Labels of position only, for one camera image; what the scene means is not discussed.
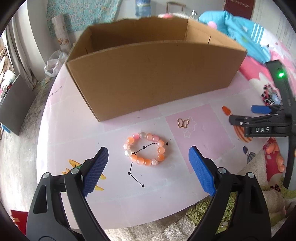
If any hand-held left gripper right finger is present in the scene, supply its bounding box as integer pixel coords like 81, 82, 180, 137
187, 146, 271, 241

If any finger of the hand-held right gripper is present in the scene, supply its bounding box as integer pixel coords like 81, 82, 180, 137
228, 111, 286, 127
251, 105, 284, 115

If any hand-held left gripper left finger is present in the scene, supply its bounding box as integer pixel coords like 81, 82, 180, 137
25, 146, 109, 241

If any orange bead bracelet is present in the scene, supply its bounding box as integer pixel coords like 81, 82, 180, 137
123, 132, 167, 167

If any brown cardboard box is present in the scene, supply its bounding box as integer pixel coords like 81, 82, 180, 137
65, 17, 248, 122

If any person's right hand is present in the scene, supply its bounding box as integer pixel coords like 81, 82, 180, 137
266, 142, 285, 172

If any green shaggy mat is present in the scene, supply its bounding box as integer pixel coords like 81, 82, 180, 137
186, 177, 293, 229

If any pink floral blanket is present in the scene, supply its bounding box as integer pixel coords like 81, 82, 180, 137
158, 13, 296, 186

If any white fluffy blanket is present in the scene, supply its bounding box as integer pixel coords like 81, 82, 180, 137
104, 148, 294, 241

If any blue patterned quilt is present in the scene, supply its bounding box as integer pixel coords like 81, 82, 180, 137
199, 10, 272, 64

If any red paper card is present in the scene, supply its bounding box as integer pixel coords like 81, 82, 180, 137
10, 210, 28, 234

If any dark red door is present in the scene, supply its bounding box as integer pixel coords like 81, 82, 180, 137
223, 0, 256, 20

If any dark grey board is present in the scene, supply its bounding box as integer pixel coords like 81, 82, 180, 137
0, 74, 35, 136

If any white plastic bag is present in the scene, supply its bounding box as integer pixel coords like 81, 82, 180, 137
44, 51, 68, 77

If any white curtain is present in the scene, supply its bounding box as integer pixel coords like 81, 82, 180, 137
6, 16, 38, 90

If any patterned paper roll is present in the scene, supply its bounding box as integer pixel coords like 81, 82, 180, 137
51, 14, 72, 50

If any large water bottle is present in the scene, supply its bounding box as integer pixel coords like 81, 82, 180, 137
135, 0, 152, 17

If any teal floral cloth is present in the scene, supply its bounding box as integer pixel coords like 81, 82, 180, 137
46, 0, 122, 32

